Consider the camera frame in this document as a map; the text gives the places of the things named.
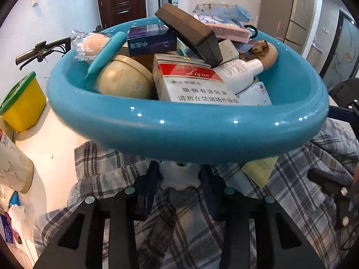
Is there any black box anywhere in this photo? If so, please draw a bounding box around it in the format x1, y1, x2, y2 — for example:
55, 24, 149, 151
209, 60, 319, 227
154, 3, 223, 68

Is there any white plastic knob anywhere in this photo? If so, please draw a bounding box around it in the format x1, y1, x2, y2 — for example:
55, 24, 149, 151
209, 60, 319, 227
160, 161, 202, 191

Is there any beige refrigerator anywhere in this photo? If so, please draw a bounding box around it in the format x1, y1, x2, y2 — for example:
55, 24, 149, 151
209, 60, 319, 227
283, 0, 319, 59

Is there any blue and white carton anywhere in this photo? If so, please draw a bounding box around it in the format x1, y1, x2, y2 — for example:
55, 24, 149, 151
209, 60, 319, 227
0, 213, 21, 245

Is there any light green tube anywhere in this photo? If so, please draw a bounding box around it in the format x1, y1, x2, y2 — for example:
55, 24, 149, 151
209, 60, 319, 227
241, 155, 279, 188

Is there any brown bear hair clip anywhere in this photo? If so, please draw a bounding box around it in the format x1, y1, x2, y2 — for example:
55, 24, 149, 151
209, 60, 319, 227
250, 40, 268, 54

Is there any cream flower-print canister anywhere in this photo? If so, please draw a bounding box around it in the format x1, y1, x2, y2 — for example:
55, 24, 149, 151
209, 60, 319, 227
0, 129, 35, 194

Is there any beige round disc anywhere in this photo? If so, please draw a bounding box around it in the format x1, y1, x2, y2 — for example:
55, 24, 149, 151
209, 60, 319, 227
247, 41, 278, 75

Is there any pale blue paper packet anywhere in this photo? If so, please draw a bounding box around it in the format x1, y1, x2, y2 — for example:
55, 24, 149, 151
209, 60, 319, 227
236, 81, 272, 105

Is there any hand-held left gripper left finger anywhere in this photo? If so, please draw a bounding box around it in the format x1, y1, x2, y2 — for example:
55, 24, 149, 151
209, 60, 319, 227
34, 160, 162, 269

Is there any teal tube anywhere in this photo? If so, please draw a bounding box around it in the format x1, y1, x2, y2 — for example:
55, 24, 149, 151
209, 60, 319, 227
84, 31, 128, 80

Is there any white lotion bottle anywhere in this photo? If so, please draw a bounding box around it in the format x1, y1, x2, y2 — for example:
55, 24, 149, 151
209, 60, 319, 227
213, 59, 264, 94

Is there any white plastic bag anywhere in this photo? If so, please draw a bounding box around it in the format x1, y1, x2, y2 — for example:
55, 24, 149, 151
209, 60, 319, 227
6, 202, 35, 241

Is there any dark blue cigarette box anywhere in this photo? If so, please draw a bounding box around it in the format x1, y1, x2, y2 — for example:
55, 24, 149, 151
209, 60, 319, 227
127, 25, 178, 57

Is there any black scooter handlebar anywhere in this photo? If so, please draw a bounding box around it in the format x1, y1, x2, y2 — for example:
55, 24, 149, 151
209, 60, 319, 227
15, 25, 104, 70

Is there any peach puff in plastic bag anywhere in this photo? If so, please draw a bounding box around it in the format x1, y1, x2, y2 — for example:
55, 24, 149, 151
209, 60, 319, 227
70, 29, 113, 61

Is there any beige round case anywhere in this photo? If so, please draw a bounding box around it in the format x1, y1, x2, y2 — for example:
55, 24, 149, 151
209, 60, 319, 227
94, 54, 154, 99

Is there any plaid shirt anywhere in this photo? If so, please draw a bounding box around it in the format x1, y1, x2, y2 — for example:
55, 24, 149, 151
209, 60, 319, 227
34, 118, 359, 269

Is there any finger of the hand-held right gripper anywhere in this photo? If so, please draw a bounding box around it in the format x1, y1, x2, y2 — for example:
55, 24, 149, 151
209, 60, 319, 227
306, 169, 351, 199
328, 99, 359, 121

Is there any brown entrance door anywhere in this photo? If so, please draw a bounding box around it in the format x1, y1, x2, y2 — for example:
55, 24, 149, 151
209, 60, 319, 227
95, 0, 148, 30

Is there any small white box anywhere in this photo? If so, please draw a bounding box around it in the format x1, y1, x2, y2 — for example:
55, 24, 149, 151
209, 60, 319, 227
217, 39, 240, 62

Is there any blue plastic basin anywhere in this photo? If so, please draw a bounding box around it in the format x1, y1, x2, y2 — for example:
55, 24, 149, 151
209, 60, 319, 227
46, 16, 330, 164

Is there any black hair tie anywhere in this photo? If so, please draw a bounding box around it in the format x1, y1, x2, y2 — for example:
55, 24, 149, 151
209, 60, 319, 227
244, 25, 258, 41

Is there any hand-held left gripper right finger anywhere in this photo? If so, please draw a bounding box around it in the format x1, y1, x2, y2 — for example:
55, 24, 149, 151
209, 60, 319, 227
198, 164, 326, 269

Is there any red and white cigarette carton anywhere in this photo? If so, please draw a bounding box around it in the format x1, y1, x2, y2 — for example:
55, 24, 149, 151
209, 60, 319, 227
153, 54, 239, 104

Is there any pink and white wipes pack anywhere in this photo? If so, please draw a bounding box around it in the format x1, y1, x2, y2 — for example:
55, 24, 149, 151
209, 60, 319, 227
193, 14, 252, 44

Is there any yellow bin with green lid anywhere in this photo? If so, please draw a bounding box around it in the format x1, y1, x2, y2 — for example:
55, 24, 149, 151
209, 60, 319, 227
0, 71, 47, 132

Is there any patterned frosted glass door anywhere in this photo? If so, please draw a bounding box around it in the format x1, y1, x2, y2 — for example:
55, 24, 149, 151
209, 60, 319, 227
320, 10, 359, 82

